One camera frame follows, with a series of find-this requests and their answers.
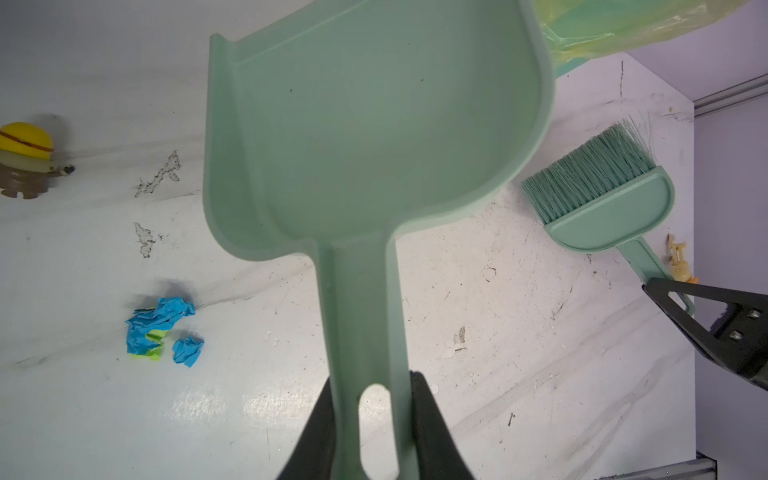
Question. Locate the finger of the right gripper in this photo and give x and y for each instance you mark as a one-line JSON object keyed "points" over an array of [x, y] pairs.
{"points": [[736, 340]]}

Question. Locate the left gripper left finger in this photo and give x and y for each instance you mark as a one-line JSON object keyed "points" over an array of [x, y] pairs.
{"points": [[313, 455]]}

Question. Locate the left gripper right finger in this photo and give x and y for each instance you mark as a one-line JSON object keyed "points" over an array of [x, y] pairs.
{"points": [[437, 455]]}

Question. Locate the green hand brush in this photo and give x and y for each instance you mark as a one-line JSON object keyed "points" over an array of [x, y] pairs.
{"points": [[605, 194]]}

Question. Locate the green plastic dustpan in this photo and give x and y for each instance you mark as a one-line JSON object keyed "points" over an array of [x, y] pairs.
{"points": [[345, 124]]}

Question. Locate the yellow toy duck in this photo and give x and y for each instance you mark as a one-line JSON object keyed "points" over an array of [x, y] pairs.
{"points": [[679, 267]]}

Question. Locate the paper scrap cluster front right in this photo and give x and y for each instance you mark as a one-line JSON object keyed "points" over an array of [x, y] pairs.
{"points": [[148, 328]]}

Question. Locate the yellow-green bin liner bag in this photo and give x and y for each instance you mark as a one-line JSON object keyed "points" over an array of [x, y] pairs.
{"points": [[577, 31]]}

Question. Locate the yellow brown toy figure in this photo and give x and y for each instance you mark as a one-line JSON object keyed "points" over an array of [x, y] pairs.
{"points": [[26, 161]]}

